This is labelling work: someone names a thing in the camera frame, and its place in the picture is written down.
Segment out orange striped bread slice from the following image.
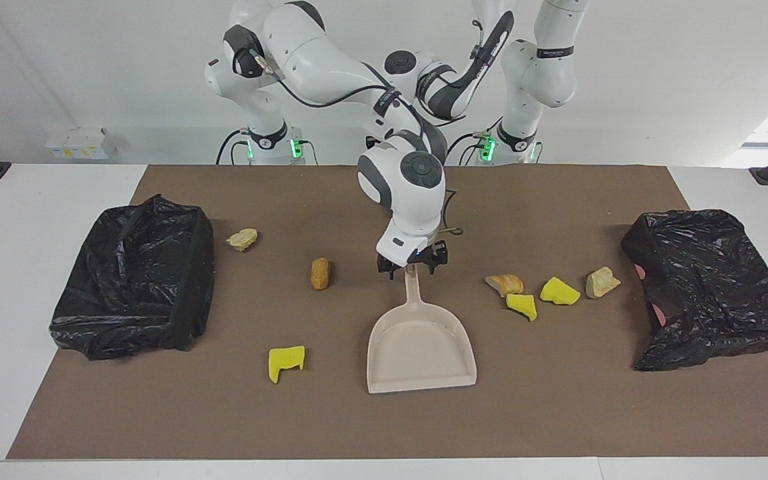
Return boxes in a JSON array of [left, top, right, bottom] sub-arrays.
[[485, 273, 525, 298]]

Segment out beige plastic dustpan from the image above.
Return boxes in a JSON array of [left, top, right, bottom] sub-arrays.
[[366, 263, 478, 395]]

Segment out small yellow sponge wedge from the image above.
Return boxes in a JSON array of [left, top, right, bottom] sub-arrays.
[[506, 293, 538, 322]]

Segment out large yellow sponge wedge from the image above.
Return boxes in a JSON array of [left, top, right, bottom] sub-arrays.
[[539, 276, 581, 307]]

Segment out notched yellow sponge piece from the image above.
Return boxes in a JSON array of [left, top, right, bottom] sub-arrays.
[[268, 345, 306, 385]]

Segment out pale crinkled bread piece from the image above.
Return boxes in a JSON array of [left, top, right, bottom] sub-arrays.
[[225, 227, 259, 253]]

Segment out pale bread chunk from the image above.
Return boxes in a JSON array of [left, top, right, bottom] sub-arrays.
[[585, 266, 622, 299]]

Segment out black trash bag bin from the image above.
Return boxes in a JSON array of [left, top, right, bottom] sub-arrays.
[[49, 194, 215, 361]]

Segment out black bag over pink bin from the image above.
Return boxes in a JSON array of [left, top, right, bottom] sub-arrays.
[[620, 209, 768, 372]]

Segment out brown table mat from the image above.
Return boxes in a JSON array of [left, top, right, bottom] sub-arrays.
[[7, 164, 768, 460]]

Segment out white cardboard boxes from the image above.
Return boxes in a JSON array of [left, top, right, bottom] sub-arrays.
[[45, 127, 117, 161]]

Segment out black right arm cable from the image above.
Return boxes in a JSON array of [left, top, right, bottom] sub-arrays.
[[251, 53, 465, 237]]

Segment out black left base cable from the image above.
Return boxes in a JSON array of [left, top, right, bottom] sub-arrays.
[[445, 132, 491, 166]]

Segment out black base cable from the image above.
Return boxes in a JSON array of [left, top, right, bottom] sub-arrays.
[[445, 132, 491, 166], [216, 130, 251, 166]]

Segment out black right base cable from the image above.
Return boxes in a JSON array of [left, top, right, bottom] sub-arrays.
[[216, 130, 251, 166]]

